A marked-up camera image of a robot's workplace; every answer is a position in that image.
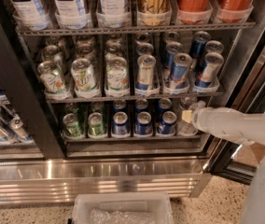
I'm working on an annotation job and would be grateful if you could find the yellow foam gripper pad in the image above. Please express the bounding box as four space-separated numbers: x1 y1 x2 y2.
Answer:
182 110 193 123

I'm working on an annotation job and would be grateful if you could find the clear front water bottle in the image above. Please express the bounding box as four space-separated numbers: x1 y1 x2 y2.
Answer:
178 101 206 137

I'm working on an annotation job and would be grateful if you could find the clear water bottle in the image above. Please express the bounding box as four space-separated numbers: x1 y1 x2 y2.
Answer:
179 96 198 111
178 101 206 137

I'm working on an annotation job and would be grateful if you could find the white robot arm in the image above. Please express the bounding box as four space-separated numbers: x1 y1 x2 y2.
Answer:
182 107 265 224

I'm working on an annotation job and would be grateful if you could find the clear rear water bottle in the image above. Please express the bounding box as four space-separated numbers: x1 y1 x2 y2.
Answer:
179 96 198 111

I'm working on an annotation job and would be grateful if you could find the glass fridge door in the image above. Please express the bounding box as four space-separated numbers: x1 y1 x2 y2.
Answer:
207 30 265 185

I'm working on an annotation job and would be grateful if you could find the gold drink bottle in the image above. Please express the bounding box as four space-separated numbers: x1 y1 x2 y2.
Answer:
137 0 172 26

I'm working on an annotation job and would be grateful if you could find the left red cola bottle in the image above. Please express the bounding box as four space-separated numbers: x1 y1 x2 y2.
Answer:
174 0 213 25

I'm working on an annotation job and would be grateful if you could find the red cola bottle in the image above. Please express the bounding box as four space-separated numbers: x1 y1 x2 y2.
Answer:
214 0 253 23
174 0 213 25

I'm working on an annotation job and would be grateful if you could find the right red cola bottle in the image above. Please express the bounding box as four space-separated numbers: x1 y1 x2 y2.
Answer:
214 0 253 23

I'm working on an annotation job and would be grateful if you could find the right white tea bottle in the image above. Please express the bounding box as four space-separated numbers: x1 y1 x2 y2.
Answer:
96 0 131 28

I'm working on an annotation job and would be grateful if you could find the white tea bottle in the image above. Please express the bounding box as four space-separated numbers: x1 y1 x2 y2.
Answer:
10 0 52 31
54 0 89 30
96 0 131 28

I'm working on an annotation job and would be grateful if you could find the middle white tea bottle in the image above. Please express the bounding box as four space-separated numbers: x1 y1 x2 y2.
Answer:
54 0 89 30

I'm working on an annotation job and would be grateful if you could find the steel fridge base grille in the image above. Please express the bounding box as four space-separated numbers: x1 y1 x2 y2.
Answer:
0 159 211 205

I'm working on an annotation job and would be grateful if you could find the left white tea bottle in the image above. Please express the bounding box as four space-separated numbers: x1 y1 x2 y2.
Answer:
10 0 52 31

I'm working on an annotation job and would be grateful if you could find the front right blue can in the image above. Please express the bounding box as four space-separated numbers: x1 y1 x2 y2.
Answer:
157 111 177 134

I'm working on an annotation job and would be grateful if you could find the front middle blue can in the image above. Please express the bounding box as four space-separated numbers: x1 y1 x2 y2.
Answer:
134 111 153 135

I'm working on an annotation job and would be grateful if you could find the front middle energy can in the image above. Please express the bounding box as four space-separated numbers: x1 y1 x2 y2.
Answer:
162 52 192 94

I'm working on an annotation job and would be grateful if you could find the energy can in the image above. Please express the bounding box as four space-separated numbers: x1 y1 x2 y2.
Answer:
192 52 224 93
134 54 160 96
162 52 192 94

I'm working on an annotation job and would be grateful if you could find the front right energy can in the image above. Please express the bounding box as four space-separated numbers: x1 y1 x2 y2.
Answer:
192 52 224 93

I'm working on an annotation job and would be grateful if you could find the front left energy can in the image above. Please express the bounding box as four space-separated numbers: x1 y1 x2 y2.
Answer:
134 54 160 96

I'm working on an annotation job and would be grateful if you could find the front left blue can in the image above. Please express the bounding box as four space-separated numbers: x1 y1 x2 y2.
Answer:
112 112 130 138

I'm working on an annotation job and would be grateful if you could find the front right 7up can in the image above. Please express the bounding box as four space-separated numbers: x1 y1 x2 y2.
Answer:
105 57 130 97

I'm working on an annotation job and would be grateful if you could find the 7up can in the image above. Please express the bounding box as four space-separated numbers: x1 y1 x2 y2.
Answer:
71 58 100 98
37 61 71 100
105 57 130 97

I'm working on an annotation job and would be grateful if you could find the front right green can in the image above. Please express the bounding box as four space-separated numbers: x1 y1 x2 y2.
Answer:
88 112 107 138

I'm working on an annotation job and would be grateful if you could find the green can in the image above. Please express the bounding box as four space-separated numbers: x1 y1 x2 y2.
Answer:
63 113 85 139
88 112 107 138

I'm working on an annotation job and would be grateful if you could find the front middle 7up can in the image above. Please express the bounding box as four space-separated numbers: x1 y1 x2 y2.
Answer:
71 58 100 98

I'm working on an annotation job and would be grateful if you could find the front left green can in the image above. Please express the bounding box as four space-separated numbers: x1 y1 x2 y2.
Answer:
63 113 85 139

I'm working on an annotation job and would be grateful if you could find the bubble wrap sheet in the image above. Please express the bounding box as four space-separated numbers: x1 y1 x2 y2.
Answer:
90 209 156 224

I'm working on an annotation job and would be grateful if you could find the front left 7up can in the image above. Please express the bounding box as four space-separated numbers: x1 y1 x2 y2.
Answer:
37 61 71 100

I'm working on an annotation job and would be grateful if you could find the white plastic bin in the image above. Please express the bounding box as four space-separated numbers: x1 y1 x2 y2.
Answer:
72 191 174 224

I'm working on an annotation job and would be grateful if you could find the right silver can behind glass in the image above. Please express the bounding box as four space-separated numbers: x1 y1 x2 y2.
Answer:
9 117 33 143

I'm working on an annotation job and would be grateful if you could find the middle wire shelf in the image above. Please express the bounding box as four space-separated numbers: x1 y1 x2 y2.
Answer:
47 91 223 104

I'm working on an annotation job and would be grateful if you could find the wire shelf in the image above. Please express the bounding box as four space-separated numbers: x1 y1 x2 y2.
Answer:
63 134 201 143
47 91 223 104
16 21 256 36

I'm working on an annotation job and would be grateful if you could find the bottom wire shelf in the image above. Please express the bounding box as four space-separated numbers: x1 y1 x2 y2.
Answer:
63 134 201 143

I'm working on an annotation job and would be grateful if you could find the upper wire shelf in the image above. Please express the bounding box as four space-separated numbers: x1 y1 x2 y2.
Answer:
16 21 256 36

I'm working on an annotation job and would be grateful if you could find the black fridge centre post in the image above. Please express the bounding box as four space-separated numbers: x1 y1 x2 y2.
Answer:
0 0 66 159

